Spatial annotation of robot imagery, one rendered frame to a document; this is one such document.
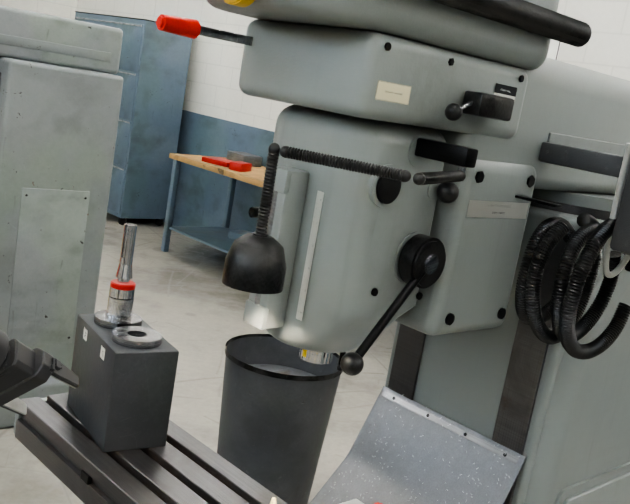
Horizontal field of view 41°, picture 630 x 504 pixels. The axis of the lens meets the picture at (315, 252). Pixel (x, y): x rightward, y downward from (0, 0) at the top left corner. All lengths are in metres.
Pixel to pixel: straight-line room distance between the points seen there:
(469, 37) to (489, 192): 0.23
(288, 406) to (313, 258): 2.09
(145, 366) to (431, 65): 0.77
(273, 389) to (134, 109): 5.56
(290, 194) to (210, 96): 7.44
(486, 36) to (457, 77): 0.06
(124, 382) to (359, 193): 0.65
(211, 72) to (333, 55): 7.51
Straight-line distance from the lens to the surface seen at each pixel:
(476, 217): 1.19
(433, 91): 1.07
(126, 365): 1.50
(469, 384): 1.50
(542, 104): 1.29
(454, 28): 1.07
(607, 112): 1.46
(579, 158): 1.27
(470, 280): 1.22
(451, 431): 1.52
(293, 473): 3.28
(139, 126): 8.39
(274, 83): 1.09
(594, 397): 1.52
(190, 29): 1.07
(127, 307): 1.62
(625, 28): 5.73
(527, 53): 1.20
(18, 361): 1.33
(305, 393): 3.12
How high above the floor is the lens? 1.66
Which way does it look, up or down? 11 degrees down
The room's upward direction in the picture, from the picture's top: 10 degrees clockwise
